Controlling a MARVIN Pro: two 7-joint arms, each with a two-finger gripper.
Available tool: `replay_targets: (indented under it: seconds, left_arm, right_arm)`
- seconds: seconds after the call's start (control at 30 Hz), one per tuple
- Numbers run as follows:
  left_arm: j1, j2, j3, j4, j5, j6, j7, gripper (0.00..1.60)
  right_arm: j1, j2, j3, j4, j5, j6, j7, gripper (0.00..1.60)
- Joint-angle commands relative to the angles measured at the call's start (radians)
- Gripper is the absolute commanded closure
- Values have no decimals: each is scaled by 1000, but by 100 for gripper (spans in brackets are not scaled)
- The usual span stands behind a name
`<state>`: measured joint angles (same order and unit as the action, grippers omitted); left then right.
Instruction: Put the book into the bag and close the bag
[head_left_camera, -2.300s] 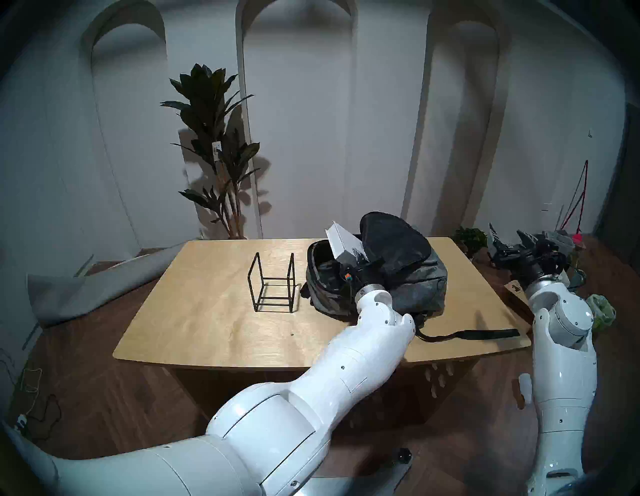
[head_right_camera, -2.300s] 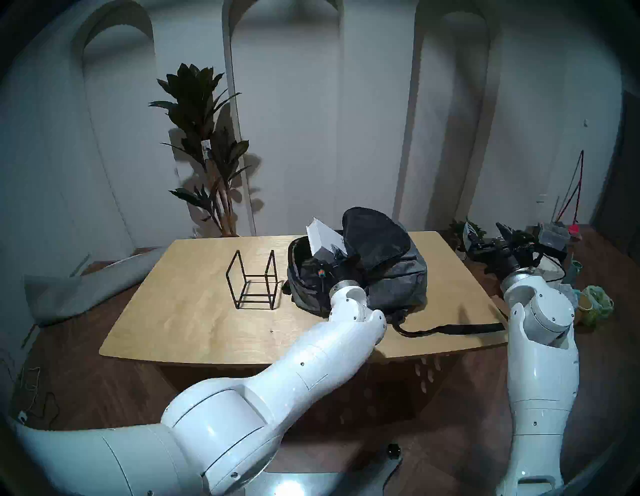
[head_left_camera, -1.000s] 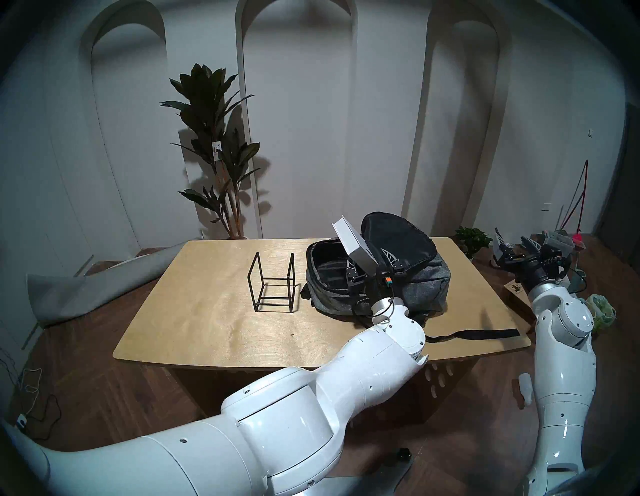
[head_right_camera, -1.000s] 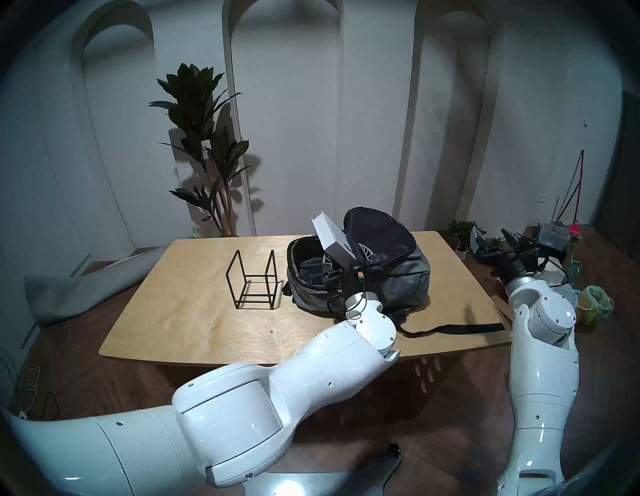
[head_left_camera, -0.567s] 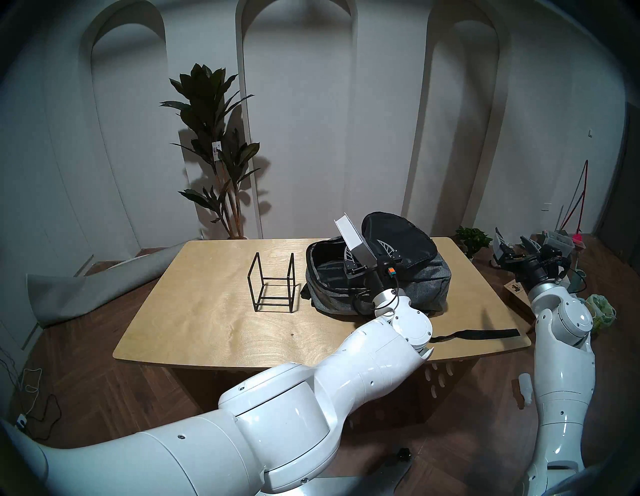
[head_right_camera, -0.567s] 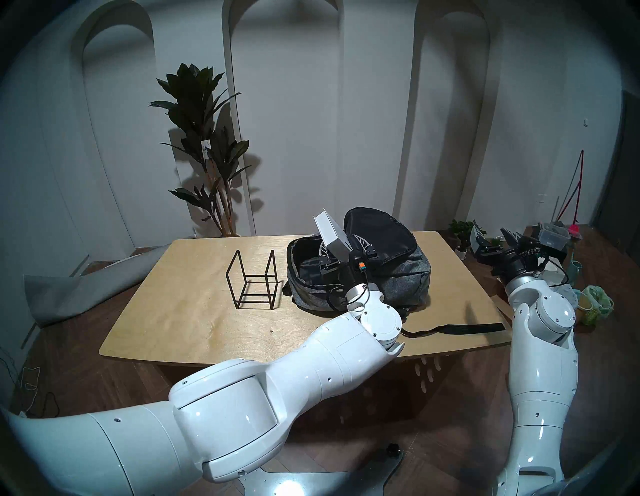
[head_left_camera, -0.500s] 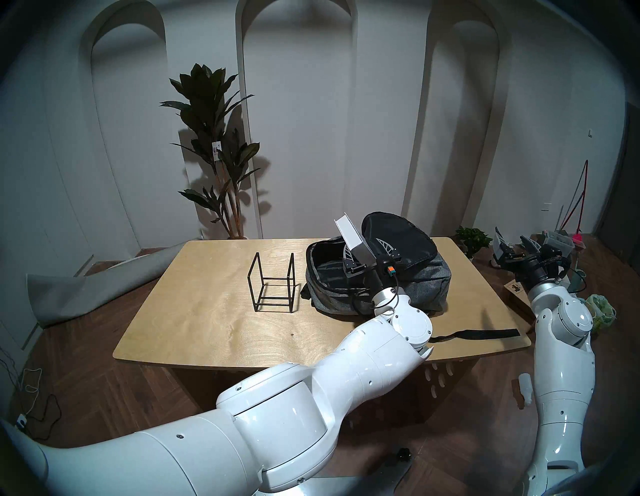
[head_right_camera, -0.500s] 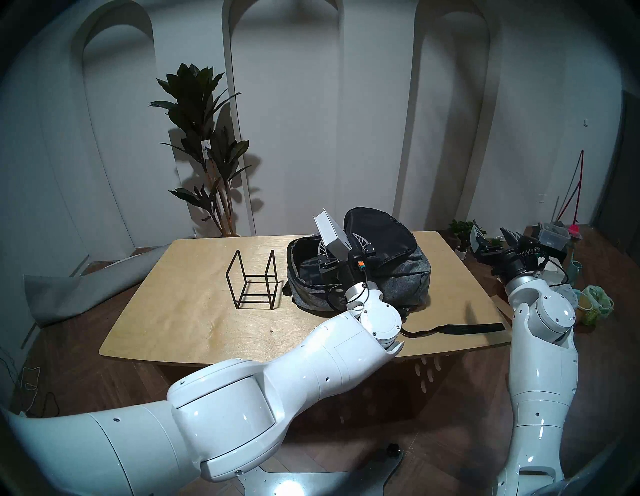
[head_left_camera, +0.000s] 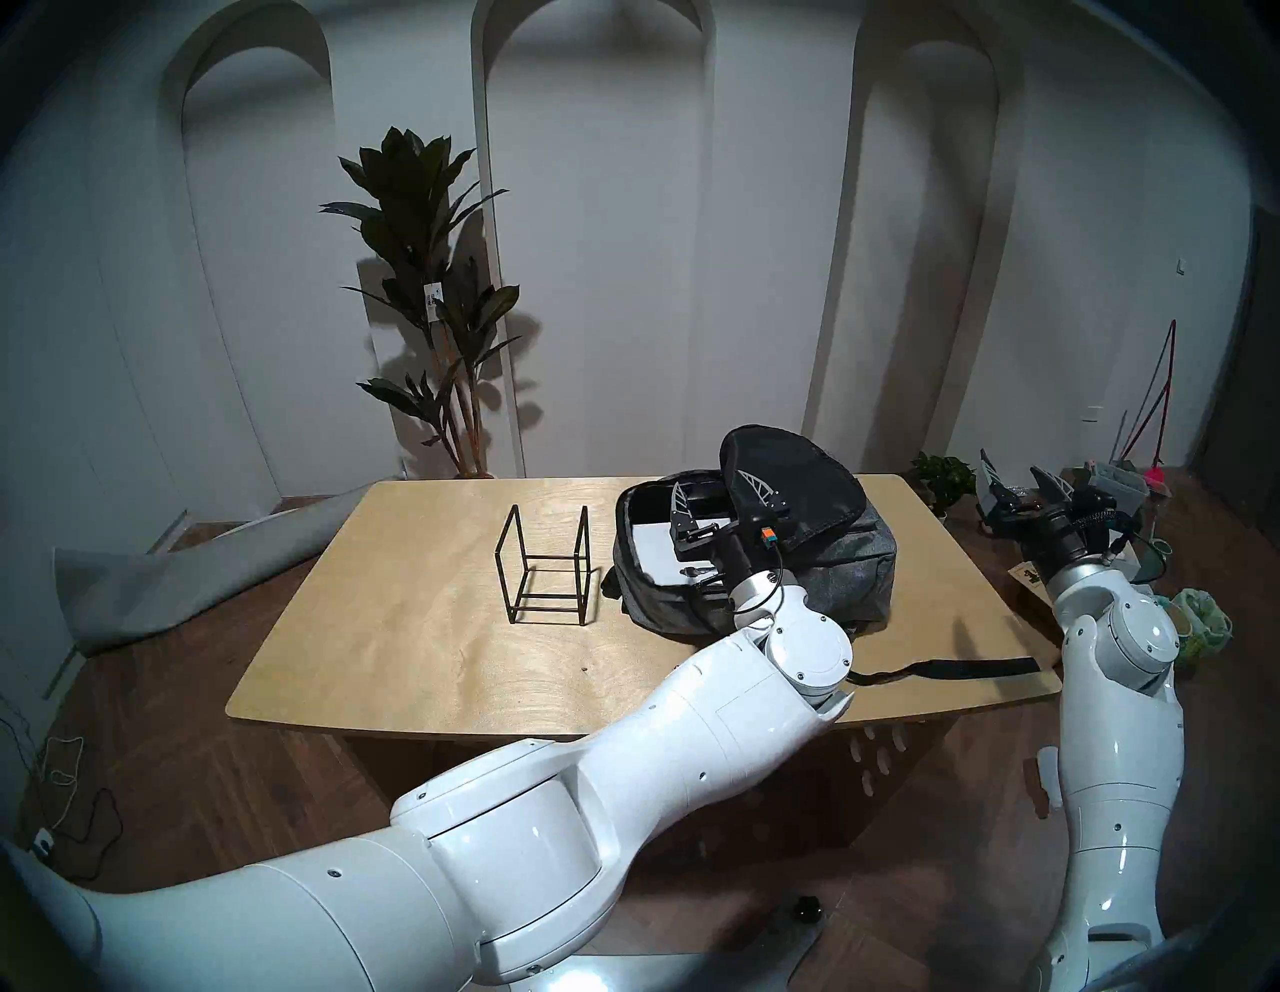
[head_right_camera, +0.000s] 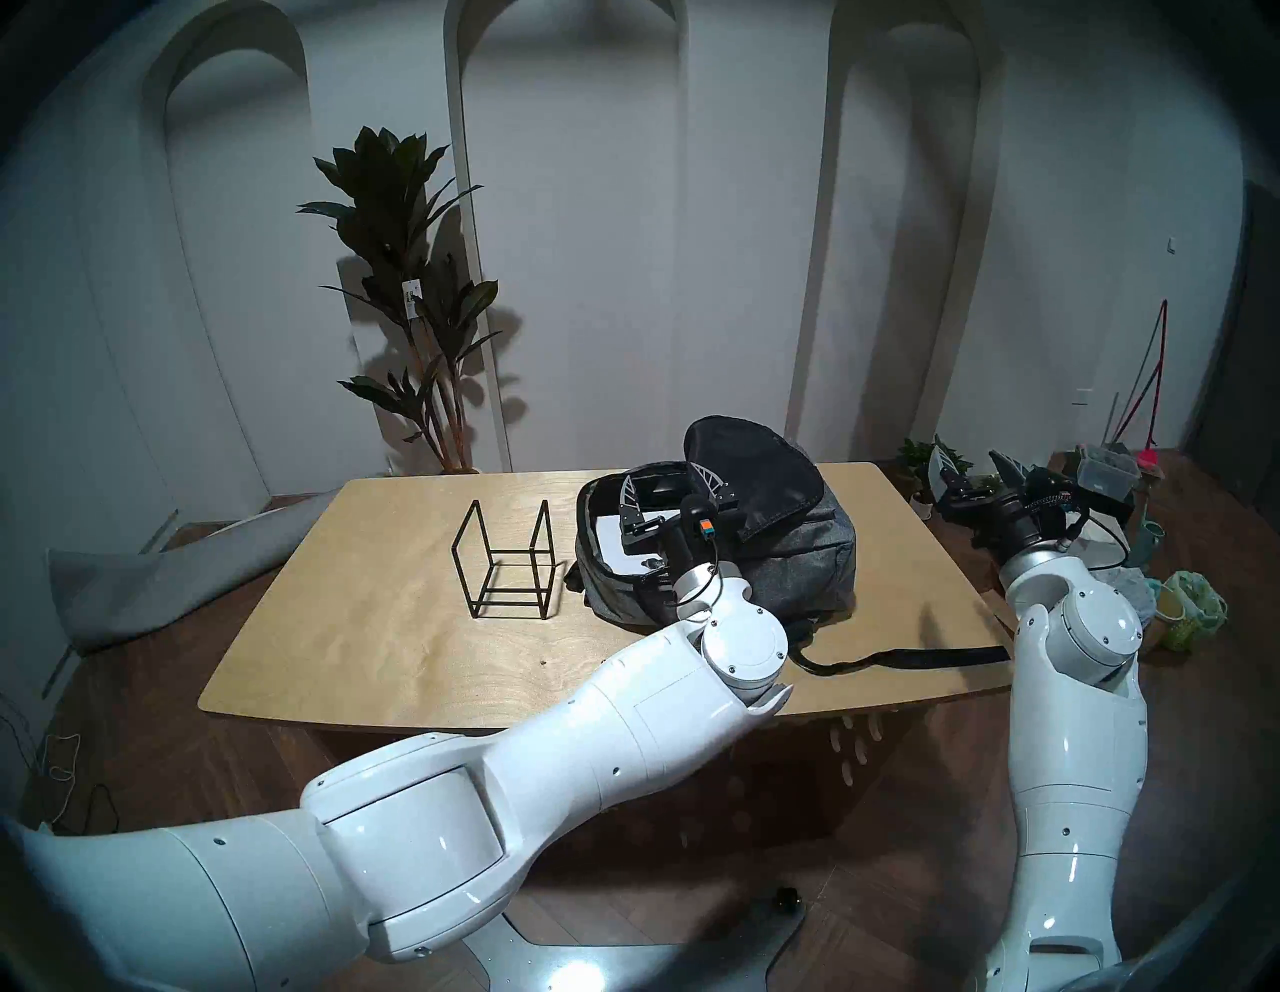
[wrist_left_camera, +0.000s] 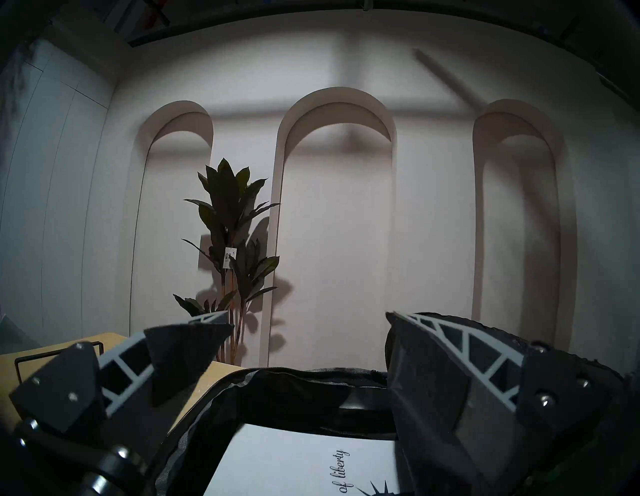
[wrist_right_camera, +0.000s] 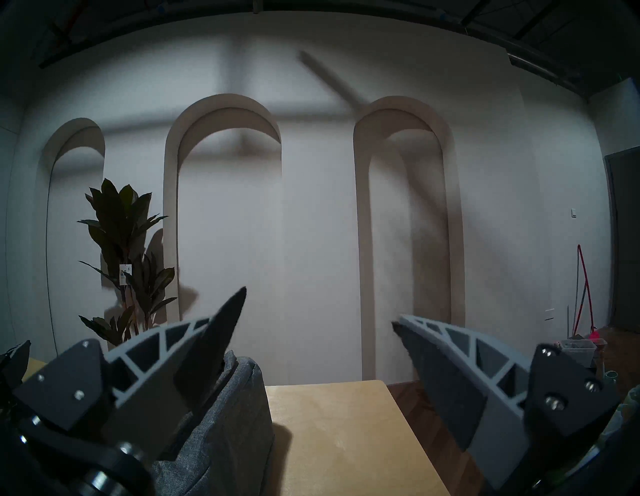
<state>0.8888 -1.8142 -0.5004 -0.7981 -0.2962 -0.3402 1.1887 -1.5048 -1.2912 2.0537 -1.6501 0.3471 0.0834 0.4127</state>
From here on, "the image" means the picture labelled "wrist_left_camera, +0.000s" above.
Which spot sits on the grey black backpack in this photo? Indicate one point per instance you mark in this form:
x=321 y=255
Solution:
x=310 y=395

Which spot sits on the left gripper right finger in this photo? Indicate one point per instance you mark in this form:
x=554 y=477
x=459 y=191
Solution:
x=450 y=370

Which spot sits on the white plant label tag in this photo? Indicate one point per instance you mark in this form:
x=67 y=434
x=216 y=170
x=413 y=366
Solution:
x=229 y=257

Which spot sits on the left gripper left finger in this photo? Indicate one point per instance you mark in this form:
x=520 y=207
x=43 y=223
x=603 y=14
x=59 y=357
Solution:
x=125 y=360

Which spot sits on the tall dark leafy plant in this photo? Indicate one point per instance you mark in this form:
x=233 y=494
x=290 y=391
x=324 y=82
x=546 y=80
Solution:
x=227 y=200

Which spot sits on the white Statue of Liberty book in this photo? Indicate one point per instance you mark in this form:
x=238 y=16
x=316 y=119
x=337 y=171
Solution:
x=280 y=460

